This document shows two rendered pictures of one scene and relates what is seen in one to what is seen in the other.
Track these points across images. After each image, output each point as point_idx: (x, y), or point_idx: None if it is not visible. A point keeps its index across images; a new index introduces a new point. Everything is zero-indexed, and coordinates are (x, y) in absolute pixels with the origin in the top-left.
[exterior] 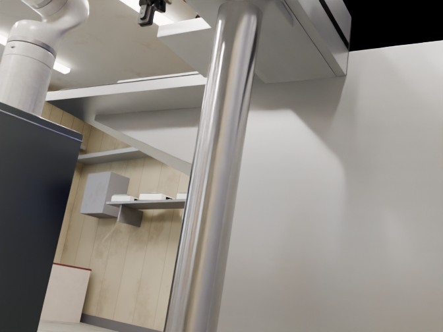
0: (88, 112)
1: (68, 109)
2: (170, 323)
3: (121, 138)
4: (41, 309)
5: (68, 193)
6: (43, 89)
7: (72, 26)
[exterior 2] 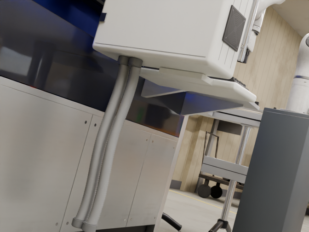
0: (245, 106)
1: (254, 108)
2: None
3: (246, 101)
4: (243, 185)
5: (257, 135)
6: (288, 95)
7: (297, 58)
